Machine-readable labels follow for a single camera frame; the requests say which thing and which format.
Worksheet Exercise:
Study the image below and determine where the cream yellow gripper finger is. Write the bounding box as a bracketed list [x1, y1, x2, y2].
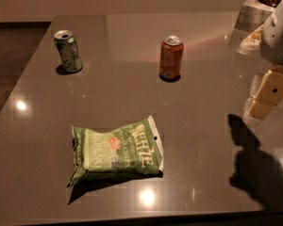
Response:
[245, 65, 283, 120]

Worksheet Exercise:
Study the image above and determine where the red coke can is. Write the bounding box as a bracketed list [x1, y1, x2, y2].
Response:
[159, 35, 184, 82]

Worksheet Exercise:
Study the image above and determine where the green soda can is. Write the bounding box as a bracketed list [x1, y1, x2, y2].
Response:
[54, 30, 83, 73]

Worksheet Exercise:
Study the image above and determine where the green kettle chips bag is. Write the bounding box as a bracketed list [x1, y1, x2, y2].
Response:
[68, 116, 164, 186]

